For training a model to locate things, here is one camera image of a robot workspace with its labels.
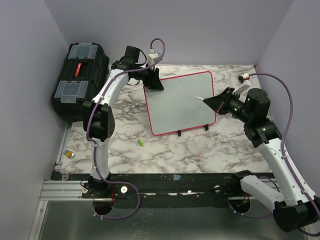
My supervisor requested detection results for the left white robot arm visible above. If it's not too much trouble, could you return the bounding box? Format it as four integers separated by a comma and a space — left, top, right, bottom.
82, 46, 164, 198

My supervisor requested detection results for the blue tape piece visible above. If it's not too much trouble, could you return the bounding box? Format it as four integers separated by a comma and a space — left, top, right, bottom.
173, 174, 181, 181

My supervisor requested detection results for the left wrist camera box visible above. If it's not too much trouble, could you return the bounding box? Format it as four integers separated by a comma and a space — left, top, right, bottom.
147, 49, 162, 66

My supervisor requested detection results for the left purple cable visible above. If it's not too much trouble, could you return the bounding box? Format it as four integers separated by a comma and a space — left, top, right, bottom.
86, 37, 166, 221

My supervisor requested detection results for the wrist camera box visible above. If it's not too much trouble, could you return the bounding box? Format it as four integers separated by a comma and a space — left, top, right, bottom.
232, 73, 251, 96
147, 49, 162, 66

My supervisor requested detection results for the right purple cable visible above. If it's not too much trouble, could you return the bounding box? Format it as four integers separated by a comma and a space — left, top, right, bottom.
228, 72, 320, 236

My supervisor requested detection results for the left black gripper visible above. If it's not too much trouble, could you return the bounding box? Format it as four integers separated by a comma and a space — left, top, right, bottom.
131, 63, 164, 91

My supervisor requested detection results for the aluminium extrusion frame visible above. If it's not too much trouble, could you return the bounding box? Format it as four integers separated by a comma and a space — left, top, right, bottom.
29, 122, 91, 240

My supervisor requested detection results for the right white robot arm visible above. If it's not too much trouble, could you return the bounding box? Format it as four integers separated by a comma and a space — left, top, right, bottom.
203, 87, 320, 233

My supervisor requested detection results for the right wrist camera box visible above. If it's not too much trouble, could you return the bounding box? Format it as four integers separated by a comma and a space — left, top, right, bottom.
232, 73, 251, 96

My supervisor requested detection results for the black plastic toolbox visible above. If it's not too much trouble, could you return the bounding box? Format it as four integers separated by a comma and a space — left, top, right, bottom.
51, 42, 110, 123

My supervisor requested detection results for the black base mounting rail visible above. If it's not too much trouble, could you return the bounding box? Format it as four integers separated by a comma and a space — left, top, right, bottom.
51, 172, 281, 208

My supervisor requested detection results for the purple cable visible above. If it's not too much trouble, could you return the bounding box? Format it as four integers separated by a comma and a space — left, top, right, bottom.
228, 72, 320, 236
86, 37, 166, 221

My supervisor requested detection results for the pink-framed whiteboard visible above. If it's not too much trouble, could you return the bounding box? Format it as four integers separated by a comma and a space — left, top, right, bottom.
143, 71, 216, 136

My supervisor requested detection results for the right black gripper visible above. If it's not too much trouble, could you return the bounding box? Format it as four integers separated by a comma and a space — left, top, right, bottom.
204, 86, 253, 123

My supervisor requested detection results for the small yellow metal clip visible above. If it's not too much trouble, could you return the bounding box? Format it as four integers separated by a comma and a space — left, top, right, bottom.
63, 149, 75, 159

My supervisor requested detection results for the green marker cap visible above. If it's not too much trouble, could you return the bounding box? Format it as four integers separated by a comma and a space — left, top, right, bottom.
137, 139, 144, 147

